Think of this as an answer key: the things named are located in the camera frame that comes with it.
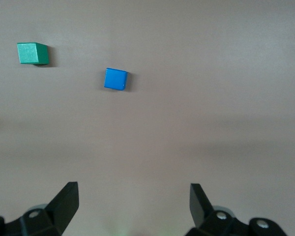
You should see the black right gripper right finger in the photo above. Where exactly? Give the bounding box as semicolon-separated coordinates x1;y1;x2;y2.
184;183;289;236

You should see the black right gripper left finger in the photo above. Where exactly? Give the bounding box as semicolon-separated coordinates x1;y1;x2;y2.
0;181;80;236

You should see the blue wooden cube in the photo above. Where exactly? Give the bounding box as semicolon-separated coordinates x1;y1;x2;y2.
103;67;128;92

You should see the green wooden cube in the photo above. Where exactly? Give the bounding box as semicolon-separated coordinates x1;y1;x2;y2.
16;42;50;66

